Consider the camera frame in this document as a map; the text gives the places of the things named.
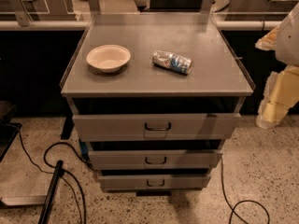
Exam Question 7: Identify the black cable floor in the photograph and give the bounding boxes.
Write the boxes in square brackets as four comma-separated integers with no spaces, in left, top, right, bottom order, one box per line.
[220,158,271,224]
[6,121,94,224]

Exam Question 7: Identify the grey drawer cabinet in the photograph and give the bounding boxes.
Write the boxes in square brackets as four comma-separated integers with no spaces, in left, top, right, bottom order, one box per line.
[62,13,254,192]

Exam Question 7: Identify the white paper bowl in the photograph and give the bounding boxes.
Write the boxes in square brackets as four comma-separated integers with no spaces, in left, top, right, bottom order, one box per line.
[86,45,131,73]

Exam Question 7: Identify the grey top drawer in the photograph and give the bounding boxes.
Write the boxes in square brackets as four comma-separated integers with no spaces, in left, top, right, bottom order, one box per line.
[73,113,240,142]

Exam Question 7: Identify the white horizontal rail pipe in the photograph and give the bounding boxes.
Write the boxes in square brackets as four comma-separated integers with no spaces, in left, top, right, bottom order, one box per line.
[0,21,280,31]

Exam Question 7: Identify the grey bottom drawer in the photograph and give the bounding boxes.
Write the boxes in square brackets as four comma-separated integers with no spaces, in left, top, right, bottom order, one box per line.
[99,174,210,191]

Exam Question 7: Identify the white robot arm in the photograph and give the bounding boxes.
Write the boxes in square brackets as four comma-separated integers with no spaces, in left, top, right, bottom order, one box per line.
[255,4,299,129]

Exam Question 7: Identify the black cable right floor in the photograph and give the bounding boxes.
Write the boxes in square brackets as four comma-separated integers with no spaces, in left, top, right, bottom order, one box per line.
[220,158,271,224]

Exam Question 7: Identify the crushed silver blue can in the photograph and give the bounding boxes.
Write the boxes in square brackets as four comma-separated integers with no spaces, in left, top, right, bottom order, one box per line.
[152,49,192,75]

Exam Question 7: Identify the grey drawer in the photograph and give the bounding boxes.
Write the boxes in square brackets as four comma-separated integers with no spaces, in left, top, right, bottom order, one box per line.
[73,113,240,142]
[99,174,210,191]
[89,150,221,170]

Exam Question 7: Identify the black cable left floor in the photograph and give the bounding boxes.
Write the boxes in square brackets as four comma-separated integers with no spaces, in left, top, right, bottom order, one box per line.
[6,121,94,224]

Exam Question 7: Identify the black bar on floor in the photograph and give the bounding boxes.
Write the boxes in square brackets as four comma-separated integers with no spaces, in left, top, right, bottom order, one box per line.
[38,161,63,224]

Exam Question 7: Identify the dark tray left edge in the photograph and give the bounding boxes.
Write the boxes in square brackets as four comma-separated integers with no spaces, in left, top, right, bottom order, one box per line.
[0,123,21,162]

